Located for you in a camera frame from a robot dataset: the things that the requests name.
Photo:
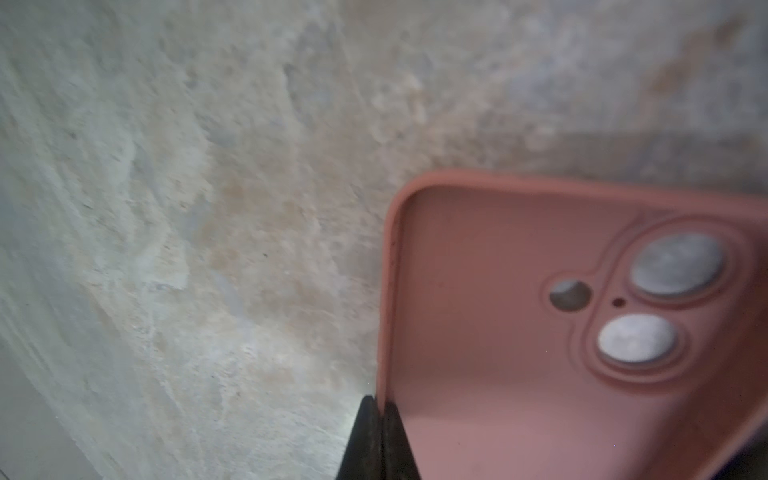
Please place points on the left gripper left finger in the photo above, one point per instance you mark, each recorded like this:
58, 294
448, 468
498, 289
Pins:
362, 459

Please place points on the pink phone case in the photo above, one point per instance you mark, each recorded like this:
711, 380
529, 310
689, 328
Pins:
541, 328

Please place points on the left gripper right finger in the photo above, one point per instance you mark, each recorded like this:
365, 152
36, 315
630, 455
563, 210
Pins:
398, 461

